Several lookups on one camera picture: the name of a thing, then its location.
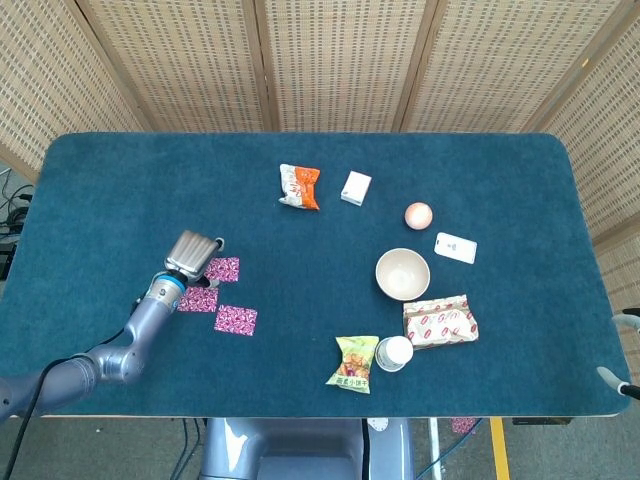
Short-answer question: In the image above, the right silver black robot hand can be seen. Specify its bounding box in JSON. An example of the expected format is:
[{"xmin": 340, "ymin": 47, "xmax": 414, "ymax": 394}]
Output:
[{"xmin": 597, "ymin": 308, "xmax": 640, "ymax": 401}]

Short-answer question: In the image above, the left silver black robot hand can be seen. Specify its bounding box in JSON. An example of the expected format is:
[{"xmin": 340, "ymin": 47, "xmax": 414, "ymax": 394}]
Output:
[{"xmin": 163, "ymin": 229, "xmax": 226, "ymax": 289}]

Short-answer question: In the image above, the blue felt table cover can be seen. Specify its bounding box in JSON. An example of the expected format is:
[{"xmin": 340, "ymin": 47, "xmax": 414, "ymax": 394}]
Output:
[{"xmin": 0, "ymin": 131, "xmax": 632, "ymax": 420}]

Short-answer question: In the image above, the orange white snack bag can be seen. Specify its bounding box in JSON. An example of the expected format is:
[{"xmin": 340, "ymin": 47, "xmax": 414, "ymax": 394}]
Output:
[{"xmin": 278, "ymin": 163, "xmax": 322, "ymax": 212}]

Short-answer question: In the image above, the yellow floor tape strip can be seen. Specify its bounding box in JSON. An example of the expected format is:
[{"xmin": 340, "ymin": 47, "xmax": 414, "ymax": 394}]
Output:
[{"xmin": 489, "ymin": 417, "xmax": 511, "ymax": 480}]

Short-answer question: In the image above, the red white snack bag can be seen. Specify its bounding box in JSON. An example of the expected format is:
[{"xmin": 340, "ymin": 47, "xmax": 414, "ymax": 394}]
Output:
[{"xmin": 402, "ymin": 293, "xmax": 480, "ymax": 352}]

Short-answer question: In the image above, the small white box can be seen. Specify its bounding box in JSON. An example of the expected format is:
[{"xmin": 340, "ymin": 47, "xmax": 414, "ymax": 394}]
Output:
[{"xmin": 340, "ymin": 170, "xmax": 373, "ymax": 207}]

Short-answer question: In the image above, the black box device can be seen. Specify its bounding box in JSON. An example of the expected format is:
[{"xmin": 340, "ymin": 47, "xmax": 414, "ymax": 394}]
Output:
[{"xmin": 0, "ymin": 241, "xmax": 19, "ymax": 280}]

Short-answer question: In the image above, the green vegetable biscuit bag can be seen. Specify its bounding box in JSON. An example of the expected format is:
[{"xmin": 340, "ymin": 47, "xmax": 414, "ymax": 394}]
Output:
[{"xmin": 325, "ymin": 335, "xmax": 380, "ymax": 396}]

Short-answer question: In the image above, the beige bowl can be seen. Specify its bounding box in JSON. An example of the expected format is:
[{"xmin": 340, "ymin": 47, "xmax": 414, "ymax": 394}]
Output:
[{"xmin": 375, "ymin": 247, "xmax": 432, "ymax": 302}]

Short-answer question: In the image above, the white paper cup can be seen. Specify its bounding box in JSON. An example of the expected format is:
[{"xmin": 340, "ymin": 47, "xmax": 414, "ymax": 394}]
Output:
[{"xmin": 374, "ymin": 335, "xmax": 415, "ymax": 374}]

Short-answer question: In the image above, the grey robot torso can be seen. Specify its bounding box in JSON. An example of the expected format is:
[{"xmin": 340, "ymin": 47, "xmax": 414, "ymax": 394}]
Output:
[{"xmin": 198, "ymin": 417, "xmax": 416, "ymax": 480}]

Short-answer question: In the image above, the peach coloured ball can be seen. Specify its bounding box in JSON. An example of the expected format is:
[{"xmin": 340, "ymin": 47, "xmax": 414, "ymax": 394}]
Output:
[{"xmin": 404, "ymin": 201, "xmax": 435, "ymax": 231}]

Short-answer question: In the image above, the woven bamboo folding screen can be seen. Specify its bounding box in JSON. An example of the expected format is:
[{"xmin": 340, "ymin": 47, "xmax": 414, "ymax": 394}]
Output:
[{"xmin": 0, "ymin": 0, "xmax": 640, "ymax": 306}]

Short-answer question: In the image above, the blue floor cable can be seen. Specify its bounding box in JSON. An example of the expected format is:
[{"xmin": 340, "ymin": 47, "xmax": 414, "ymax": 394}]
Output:
[{"xmin": 414, "ymin": 418, "xmax": 485, "ymax": 479}]

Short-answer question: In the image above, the black cable bundle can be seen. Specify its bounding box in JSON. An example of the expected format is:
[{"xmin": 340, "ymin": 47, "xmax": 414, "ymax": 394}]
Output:
[{"xmin": 0, "ymin": 169, "xmax": 35, "ymax": 241}]

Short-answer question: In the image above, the dark floor cable bundle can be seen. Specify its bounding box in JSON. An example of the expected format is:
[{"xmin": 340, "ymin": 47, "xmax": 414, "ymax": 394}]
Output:
[{"xmin": 172, "ymin": 418, "xmax": 207, "ymax": 480}]

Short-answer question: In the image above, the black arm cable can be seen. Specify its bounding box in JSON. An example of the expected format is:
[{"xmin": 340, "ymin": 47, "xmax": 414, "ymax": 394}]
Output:
[{"xmin": 0, "ymin": 355, "xmax": 76, "ymax": 480}]

